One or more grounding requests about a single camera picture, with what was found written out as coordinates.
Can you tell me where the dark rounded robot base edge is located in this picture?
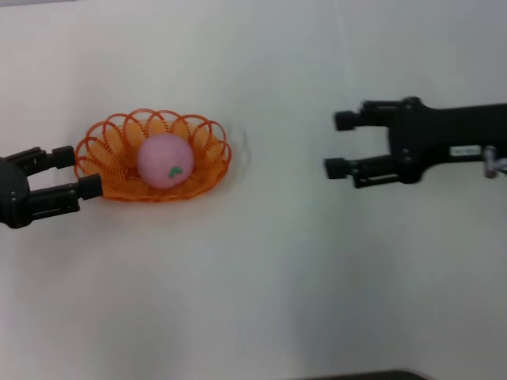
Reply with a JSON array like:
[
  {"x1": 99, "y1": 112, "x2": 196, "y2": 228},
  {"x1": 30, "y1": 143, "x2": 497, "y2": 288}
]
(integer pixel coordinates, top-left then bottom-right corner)
[{"x1": 303, "y1": 368, "x2": 433, "y2": 380}]

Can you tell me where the pink toy peach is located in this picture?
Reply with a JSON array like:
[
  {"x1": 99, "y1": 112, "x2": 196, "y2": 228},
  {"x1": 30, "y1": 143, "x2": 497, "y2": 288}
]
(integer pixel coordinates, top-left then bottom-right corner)
[{"x1": 136, "y1": 133, "x2": 196, "y2": 190}]

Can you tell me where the orange plastic wire basket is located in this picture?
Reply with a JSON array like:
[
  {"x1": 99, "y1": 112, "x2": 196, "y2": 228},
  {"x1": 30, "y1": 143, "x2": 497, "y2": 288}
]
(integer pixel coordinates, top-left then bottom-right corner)
[{"x1": 74, "y1": 108, "x2": 232, "y2": 204}]

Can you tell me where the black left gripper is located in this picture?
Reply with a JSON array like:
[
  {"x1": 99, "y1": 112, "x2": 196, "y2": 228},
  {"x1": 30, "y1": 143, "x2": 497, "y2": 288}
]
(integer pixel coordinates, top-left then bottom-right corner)
[{"x1": 0, "y1": 145, "x2": 104, "y2": 230}]

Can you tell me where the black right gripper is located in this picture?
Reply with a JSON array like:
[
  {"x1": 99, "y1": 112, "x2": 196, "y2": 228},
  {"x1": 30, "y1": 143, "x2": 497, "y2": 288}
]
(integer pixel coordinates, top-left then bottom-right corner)
[{"x1": 323, "y1": 96, "x2": 507, "y2": 190}]

